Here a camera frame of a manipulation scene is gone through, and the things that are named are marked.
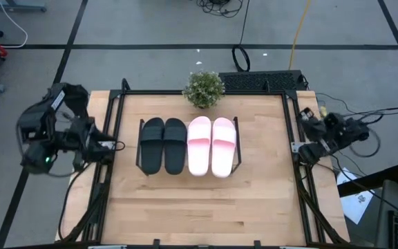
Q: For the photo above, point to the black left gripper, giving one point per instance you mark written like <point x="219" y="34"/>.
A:
<point x="38" y="159"/>

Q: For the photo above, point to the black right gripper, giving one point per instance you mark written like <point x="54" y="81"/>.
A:
<point x="314" y="129"/>

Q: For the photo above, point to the pink slide sandal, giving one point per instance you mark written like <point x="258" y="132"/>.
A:
<point x="199" y="145"/>
<point x="224" y="145"/>

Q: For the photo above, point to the black slide sandal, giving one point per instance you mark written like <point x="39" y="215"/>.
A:
<point x="175" y="145"/>
<point x="152" y="145"/>

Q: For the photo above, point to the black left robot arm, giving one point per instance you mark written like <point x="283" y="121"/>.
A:
<point x="71" y="135"/>

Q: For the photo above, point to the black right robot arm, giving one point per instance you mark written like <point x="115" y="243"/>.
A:
<point x="344" y="129"/>

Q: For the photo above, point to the black desk edge bar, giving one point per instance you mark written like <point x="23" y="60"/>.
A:
<point x="368" y="180"/>

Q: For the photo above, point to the white printed paper sheet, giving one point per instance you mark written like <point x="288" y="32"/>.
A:
<point x="354" y="204"/>

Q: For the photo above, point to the green potted plant, black pot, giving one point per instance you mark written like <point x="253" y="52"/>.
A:
<point x="204" y="90"/>

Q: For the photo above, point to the grey desk foot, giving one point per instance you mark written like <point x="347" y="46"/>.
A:
<point x="16" y="6"/>

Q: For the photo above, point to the wooden shelf with black frame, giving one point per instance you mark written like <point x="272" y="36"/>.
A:
<point x="237" y="148"/>

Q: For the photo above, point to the black aluminium rig frame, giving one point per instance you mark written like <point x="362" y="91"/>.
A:
<point x="150" y="92"/>

